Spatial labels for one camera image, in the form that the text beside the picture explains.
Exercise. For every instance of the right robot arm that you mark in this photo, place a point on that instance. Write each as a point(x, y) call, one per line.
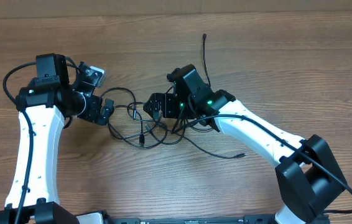
point(307, 172)

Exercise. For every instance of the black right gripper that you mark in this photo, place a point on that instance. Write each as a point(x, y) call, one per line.
point(165, 99)

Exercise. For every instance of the cardboard back wall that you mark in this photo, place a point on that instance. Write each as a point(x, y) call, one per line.
point(14, 9)

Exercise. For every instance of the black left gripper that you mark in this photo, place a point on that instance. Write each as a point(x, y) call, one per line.
point(92, 114)

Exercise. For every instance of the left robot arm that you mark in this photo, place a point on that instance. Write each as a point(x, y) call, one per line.
point(61, 91)

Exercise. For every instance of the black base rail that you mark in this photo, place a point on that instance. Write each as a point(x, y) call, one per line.
point(194, 219)

